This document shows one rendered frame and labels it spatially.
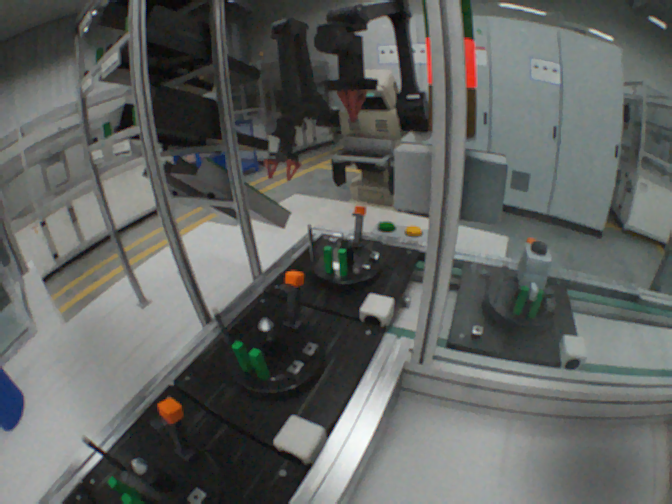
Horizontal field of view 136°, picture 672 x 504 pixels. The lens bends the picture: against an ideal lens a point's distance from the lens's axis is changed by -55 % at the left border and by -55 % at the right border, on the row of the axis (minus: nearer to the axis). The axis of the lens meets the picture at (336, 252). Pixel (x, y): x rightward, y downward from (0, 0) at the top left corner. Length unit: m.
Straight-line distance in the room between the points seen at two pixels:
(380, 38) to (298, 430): 3.71
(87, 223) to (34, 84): 5.65
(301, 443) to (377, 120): 1.11
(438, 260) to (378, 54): 3.51
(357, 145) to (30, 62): 8.93
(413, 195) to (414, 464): 0.37
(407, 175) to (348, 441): 0.31
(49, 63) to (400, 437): 9.36
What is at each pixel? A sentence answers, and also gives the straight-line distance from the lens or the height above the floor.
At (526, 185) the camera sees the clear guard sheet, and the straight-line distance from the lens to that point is 0.30.
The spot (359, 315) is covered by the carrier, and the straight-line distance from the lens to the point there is 0.49.
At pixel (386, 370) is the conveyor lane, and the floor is 0.95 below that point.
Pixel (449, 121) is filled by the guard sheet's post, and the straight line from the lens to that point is 0.28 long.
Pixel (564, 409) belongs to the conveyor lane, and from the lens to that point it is 0.53.
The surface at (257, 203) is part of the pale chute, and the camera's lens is 0.66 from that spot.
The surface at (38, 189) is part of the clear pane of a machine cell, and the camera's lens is 4.29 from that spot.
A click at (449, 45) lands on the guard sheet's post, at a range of 0.28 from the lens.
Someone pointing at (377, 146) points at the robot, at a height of 1.07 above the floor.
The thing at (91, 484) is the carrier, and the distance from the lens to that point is 0.48.
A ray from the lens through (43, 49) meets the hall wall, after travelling 9.45.
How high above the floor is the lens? 1.30
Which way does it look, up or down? 31 degrees down
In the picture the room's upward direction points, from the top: 5 degrees counter-clockwise
